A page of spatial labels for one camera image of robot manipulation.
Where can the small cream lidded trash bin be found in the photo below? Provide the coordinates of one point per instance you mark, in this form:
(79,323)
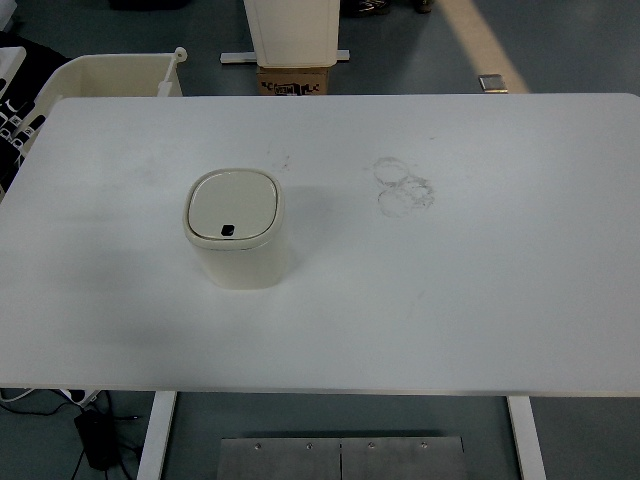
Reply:
(240,260)

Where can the cream plastic open crate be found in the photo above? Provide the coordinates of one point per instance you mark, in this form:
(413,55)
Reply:
(115,75)

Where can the brown printed cardboard box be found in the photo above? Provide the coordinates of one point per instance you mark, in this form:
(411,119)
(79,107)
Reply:
(292,82)

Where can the white table foot bar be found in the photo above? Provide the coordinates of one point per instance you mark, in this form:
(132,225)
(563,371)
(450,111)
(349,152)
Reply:
(237,57)

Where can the small grey floor plate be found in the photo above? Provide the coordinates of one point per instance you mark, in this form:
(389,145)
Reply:
(493,83)

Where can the grey metal plate with screws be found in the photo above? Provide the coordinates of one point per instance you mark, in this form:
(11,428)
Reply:
(400,460)

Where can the white table leg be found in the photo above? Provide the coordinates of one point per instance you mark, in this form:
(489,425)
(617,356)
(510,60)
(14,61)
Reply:
(527,440)
(156,435)

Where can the white power strip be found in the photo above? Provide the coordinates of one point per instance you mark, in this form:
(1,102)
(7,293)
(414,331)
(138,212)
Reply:
(80,396)

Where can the black power adapter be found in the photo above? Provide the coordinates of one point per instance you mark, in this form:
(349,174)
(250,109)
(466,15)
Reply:
(95,440)

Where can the white flat box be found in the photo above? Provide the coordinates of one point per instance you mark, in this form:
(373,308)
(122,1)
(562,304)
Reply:
(11,65)

